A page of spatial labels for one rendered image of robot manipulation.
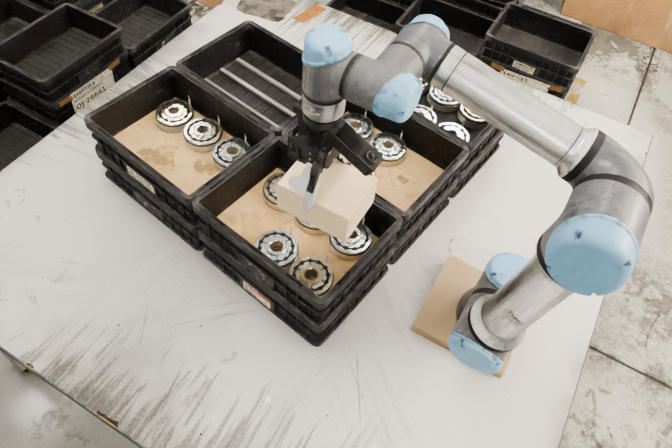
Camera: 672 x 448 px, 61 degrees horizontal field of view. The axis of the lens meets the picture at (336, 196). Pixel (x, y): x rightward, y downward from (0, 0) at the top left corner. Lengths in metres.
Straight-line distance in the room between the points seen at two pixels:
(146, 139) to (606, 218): 1.18
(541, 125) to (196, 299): 0.91
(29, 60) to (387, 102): 1.90
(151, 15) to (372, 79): 2.10
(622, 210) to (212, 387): 0.92
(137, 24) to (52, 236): 1.41
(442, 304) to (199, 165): 0.72
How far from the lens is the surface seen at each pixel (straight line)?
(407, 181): 1.53
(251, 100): 1.72
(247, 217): 1.43
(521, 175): 1.83
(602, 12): 3.96
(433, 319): 1.44
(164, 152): 1.60
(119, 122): 1.66
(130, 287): 1.52
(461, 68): 0.96
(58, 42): 2.63
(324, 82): 0.91
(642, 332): 2.58
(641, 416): 2.41
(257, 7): 2.30
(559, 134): 0.97
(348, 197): 1.10
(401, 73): 0.88
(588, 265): 0.89
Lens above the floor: 1.98
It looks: 51 degrees down
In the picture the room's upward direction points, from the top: 7 degrees clockwise
